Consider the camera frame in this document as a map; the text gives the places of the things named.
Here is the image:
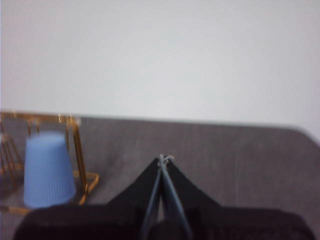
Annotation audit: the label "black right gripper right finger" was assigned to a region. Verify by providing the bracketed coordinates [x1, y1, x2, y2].
[161, 154, 317, 240]

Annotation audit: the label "gold wire cup rack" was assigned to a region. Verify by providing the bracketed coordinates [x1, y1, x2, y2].
[0, 111, 100, 216]

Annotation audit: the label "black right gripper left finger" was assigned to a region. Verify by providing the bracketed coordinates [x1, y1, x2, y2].
[12, 156, 163, 240]

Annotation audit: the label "blue ribbed cup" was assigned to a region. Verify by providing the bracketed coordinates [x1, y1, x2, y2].
[23, 131, 77, 209]

